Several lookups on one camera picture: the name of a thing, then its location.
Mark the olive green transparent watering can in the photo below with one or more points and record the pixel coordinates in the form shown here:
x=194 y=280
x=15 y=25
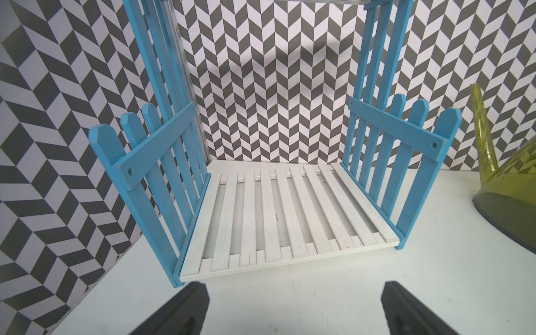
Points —
x=507 y=195

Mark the blue and white wooden shelf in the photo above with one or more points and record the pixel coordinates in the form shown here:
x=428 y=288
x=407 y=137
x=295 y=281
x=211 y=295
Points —
x=201 y=225

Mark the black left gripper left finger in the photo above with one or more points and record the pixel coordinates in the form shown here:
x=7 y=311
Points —
x=185 y=313

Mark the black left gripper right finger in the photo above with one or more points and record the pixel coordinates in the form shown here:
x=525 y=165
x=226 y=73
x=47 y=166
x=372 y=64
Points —
x=405 y=314

